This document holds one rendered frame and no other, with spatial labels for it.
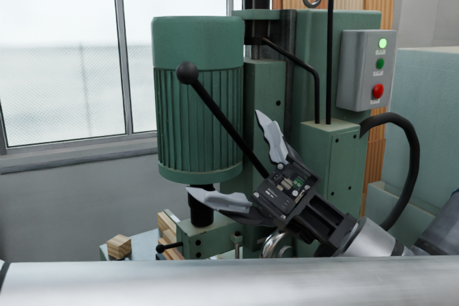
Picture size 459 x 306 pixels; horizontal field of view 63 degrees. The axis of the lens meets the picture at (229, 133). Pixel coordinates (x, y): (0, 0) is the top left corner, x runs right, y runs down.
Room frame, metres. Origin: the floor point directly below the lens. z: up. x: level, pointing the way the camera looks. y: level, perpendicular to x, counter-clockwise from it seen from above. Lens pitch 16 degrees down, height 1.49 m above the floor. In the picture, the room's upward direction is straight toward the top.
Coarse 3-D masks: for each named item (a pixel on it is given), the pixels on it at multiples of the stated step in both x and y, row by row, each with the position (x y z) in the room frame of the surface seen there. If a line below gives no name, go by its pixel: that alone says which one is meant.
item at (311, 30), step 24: (312, 24) 0.74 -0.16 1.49; (336, 24) 0.78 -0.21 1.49; (360, 24) 0.82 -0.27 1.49; (312, 48) 0.75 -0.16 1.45; (336, 48) 0.78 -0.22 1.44; (336, 72) 0.79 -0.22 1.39; (312, 96) 0.75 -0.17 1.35; (336, 96) 0.79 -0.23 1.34; (360, 120) 0.83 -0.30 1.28; (360, 144) 0.84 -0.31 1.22; (360, 168) 0.84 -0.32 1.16; (360, 192) 0.85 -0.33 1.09
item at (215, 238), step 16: (176, 224) 0.73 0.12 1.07; (192, 224) 0.73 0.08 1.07; (224, 224) 0.73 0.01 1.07; (240, 224) 0.75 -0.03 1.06; (176, 240) 0.74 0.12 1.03; (192, 240) 0.68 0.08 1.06; (208, 240) 0.71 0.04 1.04; (224, 240) 0.73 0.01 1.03; (192, 256) 0.68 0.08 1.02; (208, 256) 0.70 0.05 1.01
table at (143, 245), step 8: (144, 232) 0.98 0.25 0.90; (152, 232) 0.98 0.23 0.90; (160, 232) 0.98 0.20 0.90; (136, 240) 0.93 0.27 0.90; (144, 240) 0.93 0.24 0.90; (152, 240) 0.93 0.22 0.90; (104, 248) 0.90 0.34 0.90; (136, 248) 0.90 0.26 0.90; (144, 248) 0.90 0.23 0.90; (152, 248) 0.90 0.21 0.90; (104, 256) 0.86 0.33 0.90; (112, 256) 0.86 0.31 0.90; (128, 256) 0.86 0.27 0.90; (136, 256) 0.86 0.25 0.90; (144, 256) 0.86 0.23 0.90; (152, 256) 0.86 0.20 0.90
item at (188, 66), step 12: (180, 72) 0.55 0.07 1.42; (192, 72) 0.55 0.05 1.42; (192, 84) 0.57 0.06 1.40; (204, 96) 0.58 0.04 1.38; (216, 108) 0.59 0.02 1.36; (228, 120) 0.60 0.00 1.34; (228, 132) 0.61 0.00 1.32; (240, 144) 0.61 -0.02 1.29; (252, 156) 0.63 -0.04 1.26; (264, 168) 0.64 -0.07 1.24
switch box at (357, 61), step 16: (352, 32) 0.76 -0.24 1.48; (368, 32) 0.74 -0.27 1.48; (384, 32) 0.77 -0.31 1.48; (352, 48) 0.76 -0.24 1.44; (368, 48) 0.74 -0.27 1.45; (384, 48) 0.77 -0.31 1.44; (352, 64) 0.76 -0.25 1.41; (368, 64) 0.74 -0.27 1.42; (384, 64) 0.77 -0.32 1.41; (352, 80) 0.75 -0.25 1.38; (368, 80) 0.75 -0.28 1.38; (384, 80) 0.77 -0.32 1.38; (352, 96) 0.75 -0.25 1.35; (368, 96) 0.75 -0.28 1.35; (384, 96) 0.78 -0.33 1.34
